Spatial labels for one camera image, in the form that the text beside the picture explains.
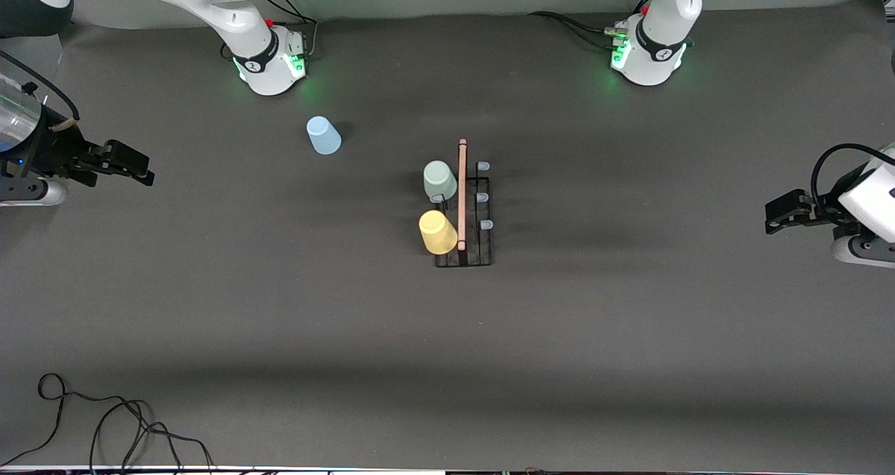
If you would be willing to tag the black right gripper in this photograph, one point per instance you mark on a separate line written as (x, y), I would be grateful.
(56, 152)

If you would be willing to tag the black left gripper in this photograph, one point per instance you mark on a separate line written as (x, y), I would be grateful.
(824, 208)

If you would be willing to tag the pale green plastic cup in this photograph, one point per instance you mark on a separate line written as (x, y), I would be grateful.
(440, 178)

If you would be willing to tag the yellow plastic cup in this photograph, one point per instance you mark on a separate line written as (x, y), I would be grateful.
(439, 231)

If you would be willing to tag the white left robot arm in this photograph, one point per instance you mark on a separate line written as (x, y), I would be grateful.
(657, 48)

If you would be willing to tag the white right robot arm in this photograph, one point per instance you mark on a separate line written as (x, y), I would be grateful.
(238, 13)

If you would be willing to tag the light blue plastic cup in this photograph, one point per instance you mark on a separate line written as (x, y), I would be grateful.
(324, 136)

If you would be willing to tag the dark grey table mat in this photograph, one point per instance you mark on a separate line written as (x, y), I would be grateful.
(559, 356)

